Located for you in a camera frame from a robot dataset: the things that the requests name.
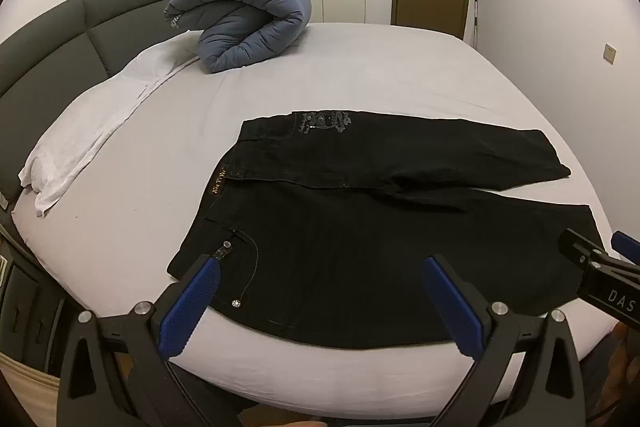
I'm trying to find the white blanket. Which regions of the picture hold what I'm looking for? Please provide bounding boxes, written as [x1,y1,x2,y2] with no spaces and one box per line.
[18,43,201,219]

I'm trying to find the blue folded duvet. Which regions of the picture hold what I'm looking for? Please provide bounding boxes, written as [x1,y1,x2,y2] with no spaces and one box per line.
[164,0,313,74]

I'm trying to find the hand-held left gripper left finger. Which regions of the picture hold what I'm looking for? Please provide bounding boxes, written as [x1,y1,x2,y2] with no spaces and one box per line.
[56,253,251,427]

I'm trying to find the person's right hand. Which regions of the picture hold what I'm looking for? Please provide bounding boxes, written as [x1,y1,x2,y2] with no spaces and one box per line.
[612,322,640,408]

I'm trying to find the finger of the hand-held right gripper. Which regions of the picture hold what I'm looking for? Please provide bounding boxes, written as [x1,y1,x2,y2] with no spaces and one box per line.
[612,231,640,266]
[558,228,610,269]

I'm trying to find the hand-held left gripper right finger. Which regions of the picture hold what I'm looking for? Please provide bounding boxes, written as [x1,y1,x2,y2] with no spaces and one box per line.
[421,255,587,427]

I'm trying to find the black pants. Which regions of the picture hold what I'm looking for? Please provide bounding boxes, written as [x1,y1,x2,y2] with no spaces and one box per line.
[166,109,608,350]

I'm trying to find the bed with white sheet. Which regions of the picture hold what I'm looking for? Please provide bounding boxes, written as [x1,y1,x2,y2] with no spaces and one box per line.
[10,22,626,408]

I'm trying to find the grey padded headboard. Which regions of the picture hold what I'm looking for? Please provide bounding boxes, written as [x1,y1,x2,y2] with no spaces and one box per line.
[0,0,201,118]

